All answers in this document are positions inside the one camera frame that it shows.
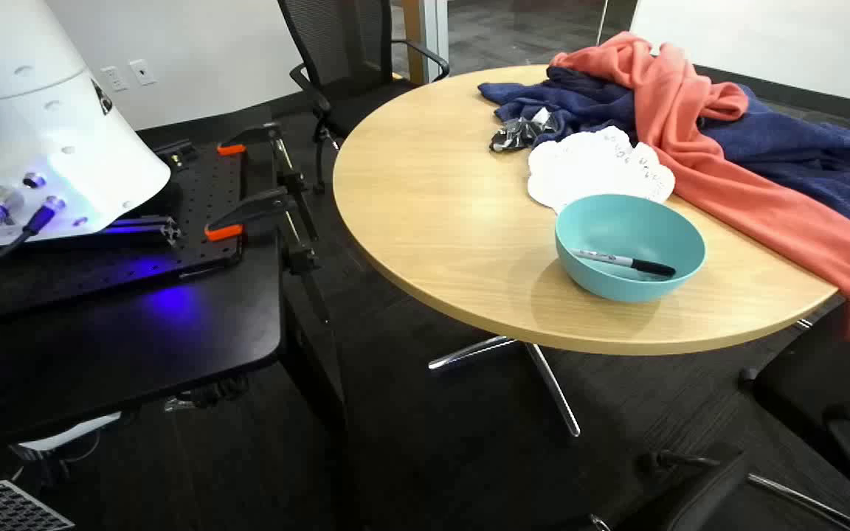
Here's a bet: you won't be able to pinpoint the grey mesh grille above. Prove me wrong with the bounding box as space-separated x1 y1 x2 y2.
0 478 78 531

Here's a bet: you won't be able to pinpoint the chrome table legs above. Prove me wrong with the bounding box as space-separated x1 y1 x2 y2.
425 332 586 443

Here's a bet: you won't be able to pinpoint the navy blue cloth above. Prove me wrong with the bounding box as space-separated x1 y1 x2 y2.
475 62 850 238

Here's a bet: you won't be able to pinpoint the orange cloth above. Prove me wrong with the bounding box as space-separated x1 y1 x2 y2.
550 28 850 344

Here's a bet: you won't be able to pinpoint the black cable blue connector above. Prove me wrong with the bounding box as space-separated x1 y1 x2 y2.
0 193 68 289

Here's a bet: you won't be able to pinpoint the blue bowl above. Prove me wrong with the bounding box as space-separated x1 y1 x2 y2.
552 190 713 307

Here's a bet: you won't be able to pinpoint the black high-back office chair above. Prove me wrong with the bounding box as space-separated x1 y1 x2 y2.
274 0 452 193

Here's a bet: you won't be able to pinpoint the black grey pen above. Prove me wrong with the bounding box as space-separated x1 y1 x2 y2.
574 248 680 280

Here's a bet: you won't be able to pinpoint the white wall outlet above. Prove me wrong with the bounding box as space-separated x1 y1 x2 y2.
127 56 161 87
99 62 130 98

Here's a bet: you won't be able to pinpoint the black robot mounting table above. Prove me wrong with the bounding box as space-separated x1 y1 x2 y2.
0 136 286 440

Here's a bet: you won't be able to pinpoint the small black silver crumpled object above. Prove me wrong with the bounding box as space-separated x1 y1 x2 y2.
488 103 570 157

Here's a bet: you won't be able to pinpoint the white scalloped cloth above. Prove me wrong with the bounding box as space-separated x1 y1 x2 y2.
527 124 680 214

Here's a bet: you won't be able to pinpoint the black clamp orange handle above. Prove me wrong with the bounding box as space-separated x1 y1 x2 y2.
214 121 314 238
202 186 333 326

